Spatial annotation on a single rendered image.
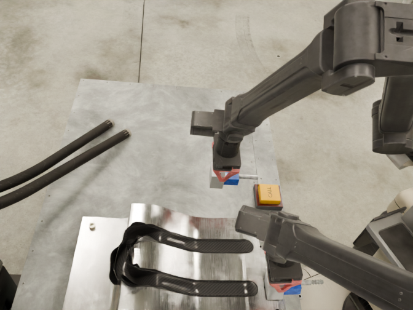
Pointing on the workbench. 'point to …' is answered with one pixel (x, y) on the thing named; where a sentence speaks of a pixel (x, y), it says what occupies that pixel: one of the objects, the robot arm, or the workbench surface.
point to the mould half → (162, 264)
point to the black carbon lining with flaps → (219, 286)
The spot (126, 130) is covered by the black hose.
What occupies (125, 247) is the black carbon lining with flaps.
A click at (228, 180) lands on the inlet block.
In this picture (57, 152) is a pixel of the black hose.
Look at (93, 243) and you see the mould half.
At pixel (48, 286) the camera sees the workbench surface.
